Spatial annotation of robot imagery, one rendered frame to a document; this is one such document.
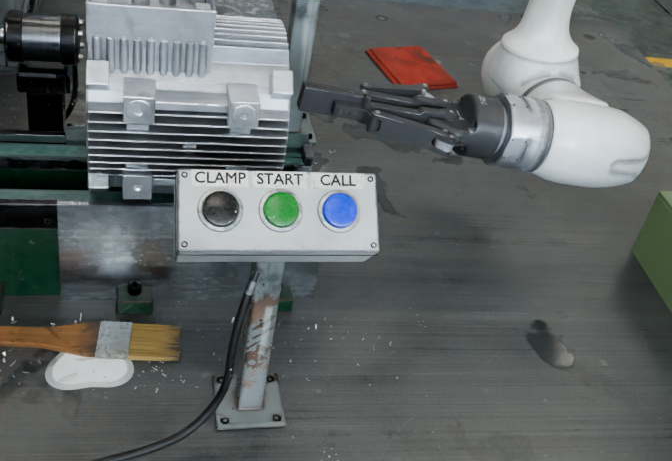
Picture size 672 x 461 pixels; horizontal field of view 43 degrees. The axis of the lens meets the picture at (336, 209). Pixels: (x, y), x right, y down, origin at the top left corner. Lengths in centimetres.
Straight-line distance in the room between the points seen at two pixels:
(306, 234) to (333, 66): 86
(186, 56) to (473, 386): 47
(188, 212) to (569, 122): 51
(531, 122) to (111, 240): 49
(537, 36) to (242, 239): 58
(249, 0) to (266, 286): 76
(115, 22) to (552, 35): 57
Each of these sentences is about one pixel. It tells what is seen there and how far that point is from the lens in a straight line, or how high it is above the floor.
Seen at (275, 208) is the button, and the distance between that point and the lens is 70.
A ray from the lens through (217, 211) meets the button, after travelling 69.
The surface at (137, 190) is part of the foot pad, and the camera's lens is 89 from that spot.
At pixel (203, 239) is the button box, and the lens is 69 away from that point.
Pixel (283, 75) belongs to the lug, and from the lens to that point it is 86.
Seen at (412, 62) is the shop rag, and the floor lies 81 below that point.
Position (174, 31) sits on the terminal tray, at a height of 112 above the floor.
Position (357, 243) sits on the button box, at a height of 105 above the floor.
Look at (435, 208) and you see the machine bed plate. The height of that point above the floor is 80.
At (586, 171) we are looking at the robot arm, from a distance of 106.
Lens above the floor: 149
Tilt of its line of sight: 36 degrees down
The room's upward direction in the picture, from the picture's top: 11 degrees clockwise
